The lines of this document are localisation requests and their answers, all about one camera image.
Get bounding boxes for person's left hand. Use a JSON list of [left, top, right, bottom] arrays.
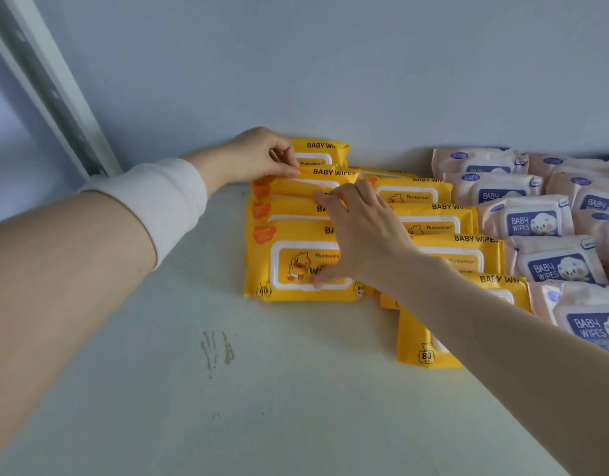
[[204, 126, 301, 197]]

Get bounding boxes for person's right hand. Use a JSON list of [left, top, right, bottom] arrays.
[[311, 180, 420, 294]]

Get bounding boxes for yellow wipes pack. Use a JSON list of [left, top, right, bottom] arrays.
[[250, 165, 361, 200]]

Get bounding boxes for person's right forearm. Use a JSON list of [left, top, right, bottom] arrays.
[[384, 252, 609, 476]]

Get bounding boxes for person's left forearm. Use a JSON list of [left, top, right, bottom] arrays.
[[0, 147, 227, 466]]

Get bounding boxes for rows of yellow baby-wipe packets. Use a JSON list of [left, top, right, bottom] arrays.
[[243, 138, 533, 370]]

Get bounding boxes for white sleeve cuff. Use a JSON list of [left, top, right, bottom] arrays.
[[78, 158, 209, 271]]

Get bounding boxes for rows of pink baby-wipe packets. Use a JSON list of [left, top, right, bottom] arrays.
[[430, 146, 609, 360]]

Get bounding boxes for white metal shelf rail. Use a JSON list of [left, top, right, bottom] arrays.
[[0, 0, 123, 179]]

